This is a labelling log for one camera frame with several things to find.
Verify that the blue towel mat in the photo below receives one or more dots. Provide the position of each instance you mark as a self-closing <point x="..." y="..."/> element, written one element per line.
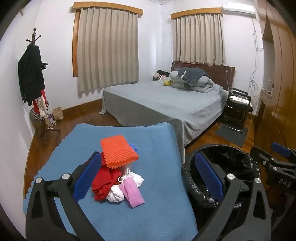
<point x="150" y="208"/>

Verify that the dark grey garment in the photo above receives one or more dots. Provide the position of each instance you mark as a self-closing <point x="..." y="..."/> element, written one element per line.
<point x="194" y="74"/>

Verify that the floral garment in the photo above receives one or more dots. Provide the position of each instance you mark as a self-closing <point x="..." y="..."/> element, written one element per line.
<point x="42" y="106"/>

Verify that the white air conditioner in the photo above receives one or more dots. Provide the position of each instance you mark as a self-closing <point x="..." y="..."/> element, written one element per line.
<point x="238" y="8"/>

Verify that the checkered bag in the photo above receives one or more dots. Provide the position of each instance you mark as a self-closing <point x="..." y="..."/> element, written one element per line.
<point x="34" y="115"/>

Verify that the wide beige curtain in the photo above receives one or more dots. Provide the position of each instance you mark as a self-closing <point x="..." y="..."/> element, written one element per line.
<point x="108" y="48"/>

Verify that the blue plastic bag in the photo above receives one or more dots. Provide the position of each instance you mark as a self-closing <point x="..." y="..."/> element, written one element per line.
<point x="133" y="147"/>

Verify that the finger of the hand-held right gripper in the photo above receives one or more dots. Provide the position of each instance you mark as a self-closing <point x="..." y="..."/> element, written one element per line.
<point x="262" y="155"/>
<point x="281" y="148"/>

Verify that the black metal chair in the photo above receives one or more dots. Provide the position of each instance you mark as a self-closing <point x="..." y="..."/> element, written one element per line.
<point x="238" y="102"/>

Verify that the short wooden window pelmet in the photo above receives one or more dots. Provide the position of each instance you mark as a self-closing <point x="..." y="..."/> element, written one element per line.
<point x="196" y="12"/>

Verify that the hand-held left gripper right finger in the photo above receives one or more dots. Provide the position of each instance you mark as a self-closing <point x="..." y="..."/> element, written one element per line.
<point x="208" y="176"/>

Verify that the crumpled white tissue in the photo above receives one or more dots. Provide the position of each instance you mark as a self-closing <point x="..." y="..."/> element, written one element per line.
<point x="138" y="179"/>
<point x="115" y="193"/>

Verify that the orange foam net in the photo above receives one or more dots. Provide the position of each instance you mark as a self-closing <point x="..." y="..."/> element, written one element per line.
<point x="118" y="150"/>

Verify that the brown paper bag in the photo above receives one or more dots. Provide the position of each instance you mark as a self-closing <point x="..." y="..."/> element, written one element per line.
<point x="58" y="114"/>

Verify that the dark wooden headboard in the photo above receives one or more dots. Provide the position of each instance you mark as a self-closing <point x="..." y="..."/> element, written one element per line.
<point x="219" y="71"/>

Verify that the wooden coat rack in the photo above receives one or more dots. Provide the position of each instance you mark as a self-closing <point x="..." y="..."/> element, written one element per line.
<point x="46" y="132"/>

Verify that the pink face mask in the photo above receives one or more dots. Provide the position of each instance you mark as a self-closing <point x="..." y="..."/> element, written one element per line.
<point x="133" y="194"/>

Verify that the red cloth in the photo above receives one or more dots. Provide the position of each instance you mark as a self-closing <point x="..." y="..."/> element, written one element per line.
<point x="104" y="183"/>

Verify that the folded grey blanket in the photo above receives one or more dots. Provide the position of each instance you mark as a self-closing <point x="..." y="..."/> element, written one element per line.
<point x="203" y="84"/>

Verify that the black pillow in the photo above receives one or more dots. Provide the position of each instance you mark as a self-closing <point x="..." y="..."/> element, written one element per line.
<point x="164" y="71"/>

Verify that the grey floor mat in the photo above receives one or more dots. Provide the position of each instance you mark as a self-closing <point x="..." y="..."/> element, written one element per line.
<point x="233" y="136"/>

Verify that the pink plush toy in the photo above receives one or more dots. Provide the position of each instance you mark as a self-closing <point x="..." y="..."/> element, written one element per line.
<point x="159" y="76"/>

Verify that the red garment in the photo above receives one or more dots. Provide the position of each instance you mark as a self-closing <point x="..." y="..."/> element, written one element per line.
<point x="36" y="109"/>

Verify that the narrow beige curtain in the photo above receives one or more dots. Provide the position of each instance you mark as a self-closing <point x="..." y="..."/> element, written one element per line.
<point x="198" y="39"/>

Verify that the black jacket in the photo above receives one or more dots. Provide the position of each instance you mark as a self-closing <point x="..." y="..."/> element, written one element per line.
<point x="31" y="74"/>

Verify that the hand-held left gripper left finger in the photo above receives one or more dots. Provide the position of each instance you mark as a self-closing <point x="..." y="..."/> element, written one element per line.
<point x="87" y="176"/>

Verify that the bed with grey sheet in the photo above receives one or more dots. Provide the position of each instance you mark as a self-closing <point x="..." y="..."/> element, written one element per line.
<point x="161" y="104"/>

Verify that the trash bin with black bag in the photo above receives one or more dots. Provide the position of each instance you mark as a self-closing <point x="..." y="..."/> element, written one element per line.
<point x="231" y="155"/>

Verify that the wooden side table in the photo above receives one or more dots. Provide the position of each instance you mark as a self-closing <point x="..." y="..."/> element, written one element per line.
<point x="266" y="98"/>

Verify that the yellow plush toy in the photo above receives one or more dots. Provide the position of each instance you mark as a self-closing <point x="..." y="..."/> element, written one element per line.
<point x="167" y="83"/>

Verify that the white purple bag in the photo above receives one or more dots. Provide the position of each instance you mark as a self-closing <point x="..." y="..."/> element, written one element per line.
<point x="50" y="121"/>

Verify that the clear plastic container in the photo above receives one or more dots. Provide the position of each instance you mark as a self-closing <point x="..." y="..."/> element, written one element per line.
<point x="126" y="168"/>

